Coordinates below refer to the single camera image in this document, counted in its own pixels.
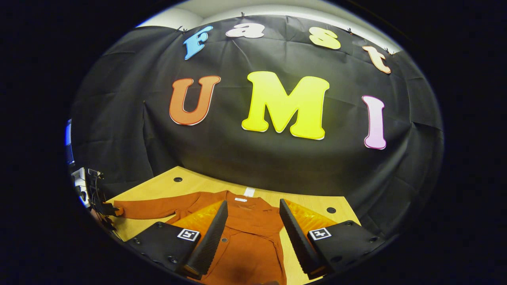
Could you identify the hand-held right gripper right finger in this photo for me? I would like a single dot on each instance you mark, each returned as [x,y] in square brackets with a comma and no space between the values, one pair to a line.
[299,241]

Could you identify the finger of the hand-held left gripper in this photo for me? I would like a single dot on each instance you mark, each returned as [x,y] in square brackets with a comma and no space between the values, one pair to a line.
[109,208]

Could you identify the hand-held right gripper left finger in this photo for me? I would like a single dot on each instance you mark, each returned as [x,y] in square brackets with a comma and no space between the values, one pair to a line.
[208,245]

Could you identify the rust orange button shirt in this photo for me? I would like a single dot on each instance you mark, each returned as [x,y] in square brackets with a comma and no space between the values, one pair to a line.
[249,253]

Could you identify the white object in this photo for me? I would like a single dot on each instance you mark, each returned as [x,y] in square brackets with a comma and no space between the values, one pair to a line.
[79,182]

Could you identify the white tape strip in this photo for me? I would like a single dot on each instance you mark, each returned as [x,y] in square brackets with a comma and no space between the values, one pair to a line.
[249,192]

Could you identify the black backdrop cloth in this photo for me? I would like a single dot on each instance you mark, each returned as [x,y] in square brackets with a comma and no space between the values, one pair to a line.
[257,158]

